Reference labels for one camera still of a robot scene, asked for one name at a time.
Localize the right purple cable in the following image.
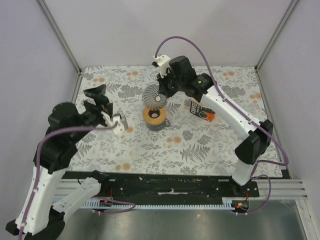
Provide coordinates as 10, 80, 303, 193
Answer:
154, 36, 290, 215

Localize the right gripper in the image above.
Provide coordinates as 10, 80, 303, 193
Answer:
156, 69, 184, 100

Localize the right aluminium corner post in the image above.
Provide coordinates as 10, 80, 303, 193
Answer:
254, 0, 301, 72

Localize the aluminium frame rail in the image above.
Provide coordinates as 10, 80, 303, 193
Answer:
53, 179, 308, 200

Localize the wooden dripper ring holder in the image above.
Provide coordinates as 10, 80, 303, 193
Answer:
142, 108, 167, 125

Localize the aluminium corner post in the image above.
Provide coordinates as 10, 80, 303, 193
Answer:
34, 0, 83, 76
254, 0, 301, 72

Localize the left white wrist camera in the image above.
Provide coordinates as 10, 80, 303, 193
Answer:
101, 111, 128, 135

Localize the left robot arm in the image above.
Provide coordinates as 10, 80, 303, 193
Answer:
5, 84, 120, 240

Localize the left aluminium corner post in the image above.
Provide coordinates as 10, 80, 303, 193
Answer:
34, 0, 83, 76

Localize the floral patterned table mat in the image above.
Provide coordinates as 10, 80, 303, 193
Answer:
67, 65, 283, 176

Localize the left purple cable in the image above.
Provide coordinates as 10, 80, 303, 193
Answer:
18, 124, 137, 240

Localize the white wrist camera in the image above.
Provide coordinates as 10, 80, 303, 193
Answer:
101, 111, 128, 135
153, 54, 171, 78

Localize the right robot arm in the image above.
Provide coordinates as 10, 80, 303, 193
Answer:
152, 55, 274, 197

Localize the white slotted cable duct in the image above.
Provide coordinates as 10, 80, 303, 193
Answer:
80, 199, 235, 210

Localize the glass measuring pitcher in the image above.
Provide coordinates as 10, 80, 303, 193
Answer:
145, 118, 171, 132

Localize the coffee filter paper box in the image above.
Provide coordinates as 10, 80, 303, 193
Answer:
189, 99, 216, 122

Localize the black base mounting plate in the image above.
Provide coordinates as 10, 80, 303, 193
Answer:
81, 171, 260, 200

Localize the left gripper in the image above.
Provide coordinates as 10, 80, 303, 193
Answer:
71, 84, 115, 142

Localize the purple cable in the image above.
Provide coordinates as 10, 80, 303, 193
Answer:
18, 124, 137, 240
154, 36, 290, 215

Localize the grey glass dripper cone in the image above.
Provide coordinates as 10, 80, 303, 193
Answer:
142, 84, 167, 111

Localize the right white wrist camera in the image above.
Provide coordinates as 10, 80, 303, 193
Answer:
153, 54, 171, 78

